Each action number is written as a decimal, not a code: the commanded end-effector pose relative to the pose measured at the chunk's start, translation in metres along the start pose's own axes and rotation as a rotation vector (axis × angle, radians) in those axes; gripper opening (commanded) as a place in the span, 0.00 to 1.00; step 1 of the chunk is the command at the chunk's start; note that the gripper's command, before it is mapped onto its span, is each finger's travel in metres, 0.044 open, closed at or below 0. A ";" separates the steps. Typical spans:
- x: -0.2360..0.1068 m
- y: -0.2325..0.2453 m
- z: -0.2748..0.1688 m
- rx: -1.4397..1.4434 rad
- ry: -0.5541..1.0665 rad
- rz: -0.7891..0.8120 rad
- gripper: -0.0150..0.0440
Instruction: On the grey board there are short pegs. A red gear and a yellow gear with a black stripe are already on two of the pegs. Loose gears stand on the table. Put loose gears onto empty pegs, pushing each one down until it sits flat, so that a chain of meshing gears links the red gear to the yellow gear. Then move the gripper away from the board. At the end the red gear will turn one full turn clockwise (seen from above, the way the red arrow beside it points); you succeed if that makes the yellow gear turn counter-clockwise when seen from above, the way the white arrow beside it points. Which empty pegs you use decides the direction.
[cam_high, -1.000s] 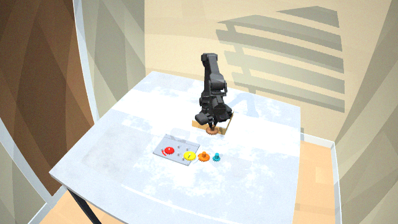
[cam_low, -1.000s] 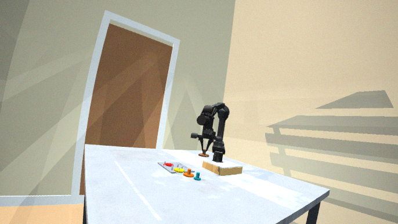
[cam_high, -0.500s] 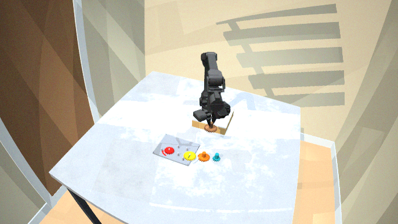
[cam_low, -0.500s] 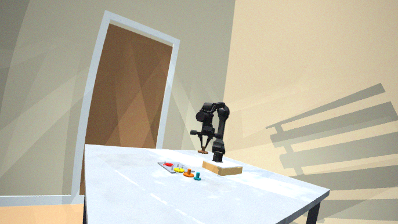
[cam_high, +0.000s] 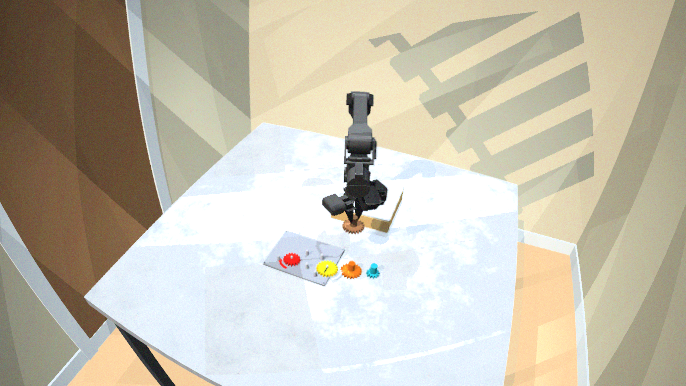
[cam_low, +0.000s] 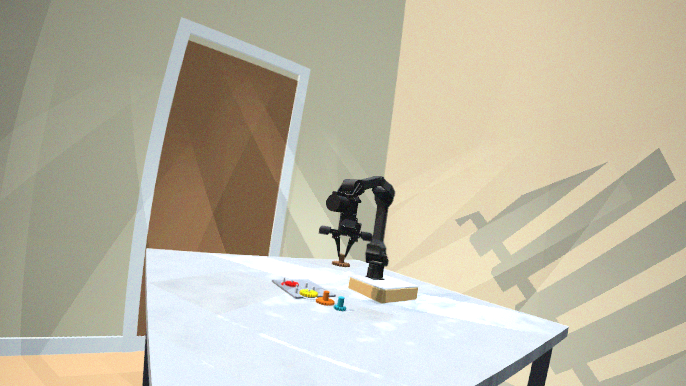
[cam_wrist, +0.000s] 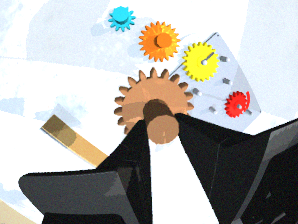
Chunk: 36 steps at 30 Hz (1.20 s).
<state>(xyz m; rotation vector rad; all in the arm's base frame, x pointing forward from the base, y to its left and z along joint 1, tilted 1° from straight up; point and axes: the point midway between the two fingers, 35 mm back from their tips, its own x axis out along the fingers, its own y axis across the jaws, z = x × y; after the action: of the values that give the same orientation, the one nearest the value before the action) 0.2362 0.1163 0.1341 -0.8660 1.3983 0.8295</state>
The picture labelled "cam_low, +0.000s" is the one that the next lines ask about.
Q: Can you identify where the tan gear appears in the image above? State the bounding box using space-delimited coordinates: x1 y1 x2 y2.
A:
331 253 350 267

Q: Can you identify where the cyan gear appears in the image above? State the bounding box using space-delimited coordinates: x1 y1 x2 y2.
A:
333 296 346 311

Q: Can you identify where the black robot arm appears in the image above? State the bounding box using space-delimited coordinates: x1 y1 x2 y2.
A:
326 176 395 280

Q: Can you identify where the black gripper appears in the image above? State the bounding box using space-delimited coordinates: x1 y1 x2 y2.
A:
318 213 373 258

